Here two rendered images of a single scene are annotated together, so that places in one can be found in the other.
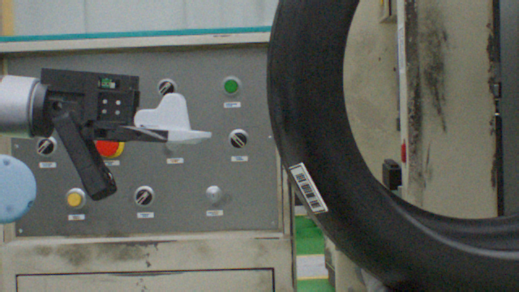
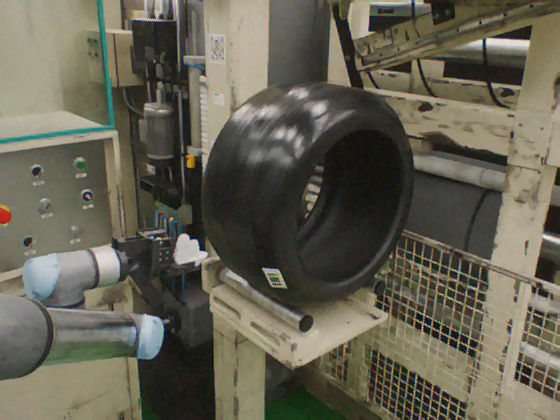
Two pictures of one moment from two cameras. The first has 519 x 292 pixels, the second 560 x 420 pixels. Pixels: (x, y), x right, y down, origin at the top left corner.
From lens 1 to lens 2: 0.89 m
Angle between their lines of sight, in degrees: 47
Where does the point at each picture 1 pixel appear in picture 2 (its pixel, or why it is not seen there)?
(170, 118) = (193, 253)
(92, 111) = (157, 262)
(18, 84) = (108, 257)
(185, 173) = (54, 221)
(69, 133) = (140, 277)
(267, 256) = not seen: hidden behind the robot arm
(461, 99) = not seen: hidden behind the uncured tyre
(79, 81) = (142, 245)
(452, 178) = not seen: hidden behind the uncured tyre
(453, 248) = (328, 287)
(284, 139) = (261, 256)
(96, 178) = (156, 297)
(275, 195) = (110, 223)
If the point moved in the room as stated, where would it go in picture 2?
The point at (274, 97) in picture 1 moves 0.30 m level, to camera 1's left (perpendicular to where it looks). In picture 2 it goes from (257, 237) to (130, 281)
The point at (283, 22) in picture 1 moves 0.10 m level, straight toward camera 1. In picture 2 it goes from (263, 199) to (296, 212)
